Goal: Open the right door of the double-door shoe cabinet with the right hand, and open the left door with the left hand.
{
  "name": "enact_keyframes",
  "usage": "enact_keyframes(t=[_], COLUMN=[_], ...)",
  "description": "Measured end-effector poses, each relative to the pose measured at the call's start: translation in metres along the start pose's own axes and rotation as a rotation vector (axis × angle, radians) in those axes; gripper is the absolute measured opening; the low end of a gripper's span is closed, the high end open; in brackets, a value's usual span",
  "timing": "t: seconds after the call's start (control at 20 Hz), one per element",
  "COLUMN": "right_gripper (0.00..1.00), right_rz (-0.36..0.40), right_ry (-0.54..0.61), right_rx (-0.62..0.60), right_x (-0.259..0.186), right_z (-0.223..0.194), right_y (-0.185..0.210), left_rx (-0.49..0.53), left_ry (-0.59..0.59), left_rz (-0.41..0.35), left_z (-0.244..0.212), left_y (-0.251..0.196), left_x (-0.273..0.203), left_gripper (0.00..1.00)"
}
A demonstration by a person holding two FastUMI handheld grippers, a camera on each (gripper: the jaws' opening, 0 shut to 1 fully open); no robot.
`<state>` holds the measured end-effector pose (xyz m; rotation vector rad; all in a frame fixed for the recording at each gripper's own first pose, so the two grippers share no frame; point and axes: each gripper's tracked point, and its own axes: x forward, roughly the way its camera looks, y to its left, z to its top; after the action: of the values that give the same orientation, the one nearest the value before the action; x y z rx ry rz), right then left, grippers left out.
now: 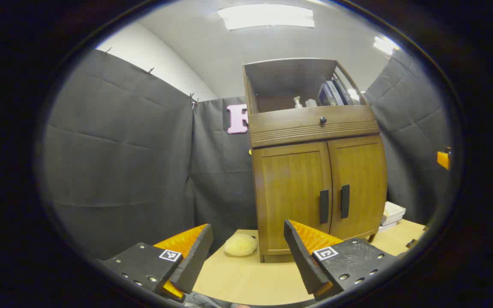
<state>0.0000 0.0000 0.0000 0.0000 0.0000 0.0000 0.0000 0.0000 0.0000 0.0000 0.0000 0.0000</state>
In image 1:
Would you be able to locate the small ceiling light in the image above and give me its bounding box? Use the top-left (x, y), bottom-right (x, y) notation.
top-left (374, 36), bottom-right (401, 55)

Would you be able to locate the light grey book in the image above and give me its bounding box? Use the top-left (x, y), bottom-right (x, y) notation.
top-left (327, 80), bottom-right (345, 106)

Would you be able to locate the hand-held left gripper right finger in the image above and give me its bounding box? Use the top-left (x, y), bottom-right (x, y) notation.
top-left (284, 219), bottom-right (398, 301)

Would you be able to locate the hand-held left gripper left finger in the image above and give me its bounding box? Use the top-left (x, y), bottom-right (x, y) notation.
top-left (101, 223), bottom-right (214, 303)

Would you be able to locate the large ceiling light panel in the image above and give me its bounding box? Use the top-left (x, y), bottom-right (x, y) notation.
top-left (217, 4), bottom-right (315, 31)

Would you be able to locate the wooden double-door shoe cabinet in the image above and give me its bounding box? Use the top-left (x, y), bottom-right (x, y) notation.
top-left (242, 58), bottom-right (387, 263)

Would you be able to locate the black backdrop cloth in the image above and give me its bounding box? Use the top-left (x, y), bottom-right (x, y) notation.
top-left (43, 48), bottom-right (452, 261)

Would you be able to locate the wooden shoe cabinet door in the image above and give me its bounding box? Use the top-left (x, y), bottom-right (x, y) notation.
top-left (328, 135), bottom-right (387, 241)
top-left (253, 141), bottom-right (332, 257)

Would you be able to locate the dark blue book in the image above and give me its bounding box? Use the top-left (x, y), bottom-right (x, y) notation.
top-left (318, 83), bottom-right (337, 106)

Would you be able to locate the wooden drawer with black knob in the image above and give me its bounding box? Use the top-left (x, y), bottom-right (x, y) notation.
top-left (249, 105), bottom-right (380, 148)

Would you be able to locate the yellow round sponge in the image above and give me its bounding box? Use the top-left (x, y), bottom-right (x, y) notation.
top-left (224, 234), bottom-right (258, 257)

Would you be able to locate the dark grey book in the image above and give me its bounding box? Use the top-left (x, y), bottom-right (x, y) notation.
top-left (334, 77), bottom-right (357, 105)

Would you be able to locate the beige cover book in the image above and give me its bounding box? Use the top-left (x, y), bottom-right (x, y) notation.
top-left (383, 201), bottom-right (406, 221)

